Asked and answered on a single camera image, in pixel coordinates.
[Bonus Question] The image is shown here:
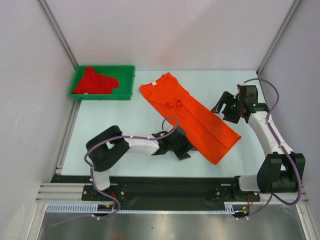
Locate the orange t shirt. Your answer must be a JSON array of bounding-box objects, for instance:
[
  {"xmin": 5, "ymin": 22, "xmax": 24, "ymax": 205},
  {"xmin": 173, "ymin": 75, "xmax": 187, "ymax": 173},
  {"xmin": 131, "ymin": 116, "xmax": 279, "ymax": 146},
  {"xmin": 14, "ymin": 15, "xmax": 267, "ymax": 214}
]
[{"xmin": 139, "ymin": 72, "xmax": 241, "ymax": 165}]

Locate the right aluminium corner post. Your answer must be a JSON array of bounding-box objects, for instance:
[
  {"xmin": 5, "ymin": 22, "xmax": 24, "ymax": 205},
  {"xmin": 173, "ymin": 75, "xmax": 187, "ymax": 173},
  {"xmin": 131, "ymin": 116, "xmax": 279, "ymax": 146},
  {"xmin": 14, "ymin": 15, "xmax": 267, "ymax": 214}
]
[{"xmin": 256, "ymin": 0, "xmax": 303, "ymax": 77}]

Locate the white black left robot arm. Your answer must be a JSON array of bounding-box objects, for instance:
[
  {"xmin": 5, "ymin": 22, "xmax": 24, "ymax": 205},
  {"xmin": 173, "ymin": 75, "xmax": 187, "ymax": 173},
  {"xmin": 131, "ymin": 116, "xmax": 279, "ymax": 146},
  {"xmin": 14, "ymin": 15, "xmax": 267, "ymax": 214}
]
[{"xmin": 84, "ymin": 125, "xmax": 197, "ymax": 200}]

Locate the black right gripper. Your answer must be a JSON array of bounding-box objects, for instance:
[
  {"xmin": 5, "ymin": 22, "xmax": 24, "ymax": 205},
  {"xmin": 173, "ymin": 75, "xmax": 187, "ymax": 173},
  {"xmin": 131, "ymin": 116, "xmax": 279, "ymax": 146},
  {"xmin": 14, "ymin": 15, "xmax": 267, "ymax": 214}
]
[{"xmin": 211, "ymin": 91, "xmax": 244, "ymax": 124}]

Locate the green plastic tray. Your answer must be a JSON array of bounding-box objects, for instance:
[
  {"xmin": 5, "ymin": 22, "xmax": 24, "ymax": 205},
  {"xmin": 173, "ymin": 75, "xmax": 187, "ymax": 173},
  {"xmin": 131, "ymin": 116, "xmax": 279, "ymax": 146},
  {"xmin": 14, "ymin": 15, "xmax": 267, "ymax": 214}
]
[{"xmin": 68, "ymin": 65, "xmax": 135, "ymax": 101}]

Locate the red t shirt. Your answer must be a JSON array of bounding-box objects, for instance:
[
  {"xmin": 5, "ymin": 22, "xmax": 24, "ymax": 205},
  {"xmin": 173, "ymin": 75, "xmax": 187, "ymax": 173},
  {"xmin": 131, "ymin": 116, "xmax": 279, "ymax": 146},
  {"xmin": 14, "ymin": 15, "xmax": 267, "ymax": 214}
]
[{"xmin": 71, "ymin": 66, "xmax": 120, "ymax": 95}]

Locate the left aluminium corner post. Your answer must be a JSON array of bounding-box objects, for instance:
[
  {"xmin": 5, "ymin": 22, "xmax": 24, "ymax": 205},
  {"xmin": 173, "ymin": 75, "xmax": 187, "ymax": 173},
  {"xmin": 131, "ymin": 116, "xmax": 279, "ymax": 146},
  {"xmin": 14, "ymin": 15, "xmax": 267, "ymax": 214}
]
[{"xmin": 36, "ymin": 0, "xmax": 79, "ymax": 70}]

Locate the aluminium front frame rail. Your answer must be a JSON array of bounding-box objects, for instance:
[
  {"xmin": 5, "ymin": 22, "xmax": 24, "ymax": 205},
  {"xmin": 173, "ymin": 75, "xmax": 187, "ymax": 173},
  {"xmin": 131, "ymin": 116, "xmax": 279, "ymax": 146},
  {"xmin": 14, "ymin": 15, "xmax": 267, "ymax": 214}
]
[{"xmin": 36, "ymin": 183, "xmax": 309, "ymax": 205}]

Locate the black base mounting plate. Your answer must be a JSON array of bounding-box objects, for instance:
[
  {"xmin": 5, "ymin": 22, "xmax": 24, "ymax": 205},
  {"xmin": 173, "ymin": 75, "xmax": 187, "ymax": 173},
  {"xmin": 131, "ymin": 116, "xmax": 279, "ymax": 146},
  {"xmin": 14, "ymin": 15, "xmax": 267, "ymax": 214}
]
[{"xmin": 51, "ymin": 175, "xmax": 261, "ymax": 209}]

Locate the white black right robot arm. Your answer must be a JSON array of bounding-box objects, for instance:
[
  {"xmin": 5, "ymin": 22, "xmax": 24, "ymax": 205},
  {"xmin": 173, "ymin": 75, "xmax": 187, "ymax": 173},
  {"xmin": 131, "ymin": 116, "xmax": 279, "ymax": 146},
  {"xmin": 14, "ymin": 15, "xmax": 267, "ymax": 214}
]
[{"xmin": 211, "ymin": 85, "xmax": 306, "ymax": 205}]

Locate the grey slotted cable duct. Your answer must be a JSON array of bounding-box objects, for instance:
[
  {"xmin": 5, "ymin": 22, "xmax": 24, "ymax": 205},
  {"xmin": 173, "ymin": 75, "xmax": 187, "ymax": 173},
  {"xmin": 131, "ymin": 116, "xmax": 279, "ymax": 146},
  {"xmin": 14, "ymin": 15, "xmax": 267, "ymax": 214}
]
[{"xmin": 46, "ymin": 202, "xmax": 249, "ymax": 215}]

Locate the aluminium corner post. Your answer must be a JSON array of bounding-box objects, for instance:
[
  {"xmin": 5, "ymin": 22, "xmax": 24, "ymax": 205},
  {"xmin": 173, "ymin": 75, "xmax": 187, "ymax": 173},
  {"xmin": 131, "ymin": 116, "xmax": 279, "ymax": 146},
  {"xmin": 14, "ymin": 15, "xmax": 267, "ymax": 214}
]
[
  {"xmin": 256, "ymin": 0, "xmax": 303, "ymax": 77},
  {"xmin": 36, "ymin": 0, "xmax": 79, "ymax": 70}
]

